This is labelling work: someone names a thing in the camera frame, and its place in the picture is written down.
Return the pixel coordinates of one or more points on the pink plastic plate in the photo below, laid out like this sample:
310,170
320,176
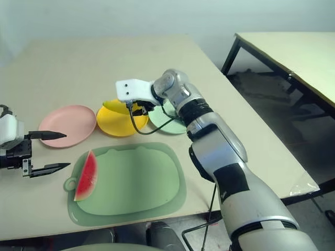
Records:
68,125

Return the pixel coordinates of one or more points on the red toy watermelon slice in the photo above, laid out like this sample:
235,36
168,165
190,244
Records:
87,177

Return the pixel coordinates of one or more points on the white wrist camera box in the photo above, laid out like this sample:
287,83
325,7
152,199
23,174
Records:
133,90
9,130

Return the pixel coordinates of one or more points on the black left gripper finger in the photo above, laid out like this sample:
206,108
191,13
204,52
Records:
47,135
49,168

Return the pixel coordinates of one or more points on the beige side table black frame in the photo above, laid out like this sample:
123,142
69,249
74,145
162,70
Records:
293,49

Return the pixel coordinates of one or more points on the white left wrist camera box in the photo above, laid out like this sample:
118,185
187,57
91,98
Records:
9,130

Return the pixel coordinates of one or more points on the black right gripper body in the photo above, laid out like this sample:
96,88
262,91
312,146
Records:
146,105

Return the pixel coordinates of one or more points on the clear plastic tape piece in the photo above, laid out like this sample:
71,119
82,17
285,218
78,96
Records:
305,185

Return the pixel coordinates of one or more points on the green silicone cutting mat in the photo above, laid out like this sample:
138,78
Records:
136,180

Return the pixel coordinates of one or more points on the grey right robot leg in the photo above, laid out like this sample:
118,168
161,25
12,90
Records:
163,235

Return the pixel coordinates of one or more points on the mint green plastic plate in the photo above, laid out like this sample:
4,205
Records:
167,126

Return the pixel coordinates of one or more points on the orange-yellow plastic plate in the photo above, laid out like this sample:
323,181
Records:
117,124

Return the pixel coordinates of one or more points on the grey robot torso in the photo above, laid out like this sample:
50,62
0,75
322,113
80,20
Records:
104,247

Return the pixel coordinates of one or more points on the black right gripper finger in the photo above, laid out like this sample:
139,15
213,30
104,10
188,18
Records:
140,113

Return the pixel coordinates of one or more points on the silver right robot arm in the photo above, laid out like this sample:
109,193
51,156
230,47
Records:
230,162

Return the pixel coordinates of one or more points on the yellow toy banana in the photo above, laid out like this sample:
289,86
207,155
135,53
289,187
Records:
113,106

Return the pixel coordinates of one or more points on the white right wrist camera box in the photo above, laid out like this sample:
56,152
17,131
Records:
133,90

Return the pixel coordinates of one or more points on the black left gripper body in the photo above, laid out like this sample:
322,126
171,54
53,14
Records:
19,154

